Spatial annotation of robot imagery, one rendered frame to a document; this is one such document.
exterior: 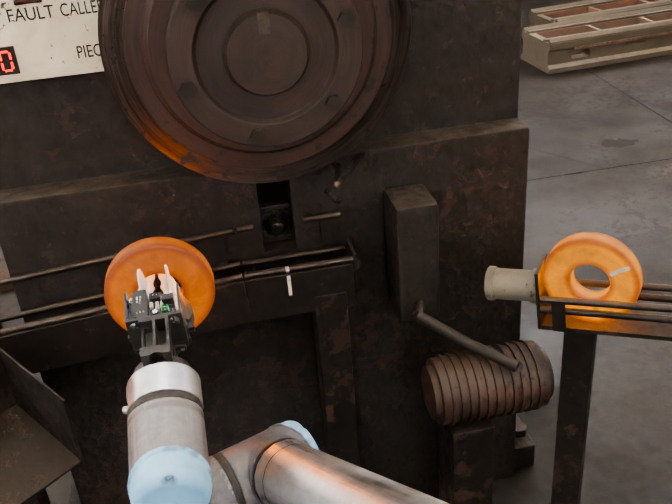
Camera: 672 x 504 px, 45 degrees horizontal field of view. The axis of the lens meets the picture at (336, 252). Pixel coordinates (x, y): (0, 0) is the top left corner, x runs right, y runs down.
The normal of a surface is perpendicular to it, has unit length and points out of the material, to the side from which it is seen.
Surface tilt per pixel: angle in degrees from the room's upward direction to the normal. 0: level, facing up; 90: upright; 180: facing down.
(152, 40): 90
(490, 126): 0
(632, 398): 0
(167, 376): 20
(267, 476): 62
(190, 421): 50
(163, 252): 89
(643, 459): 0
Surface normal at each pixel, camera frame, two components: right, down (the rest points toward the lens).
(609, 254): -0.47, 0.47
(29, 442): -0.13, -0.83
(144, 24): -0.78, 0.14
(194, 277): 0.18, 0.45
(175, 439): 0.30, -0.72
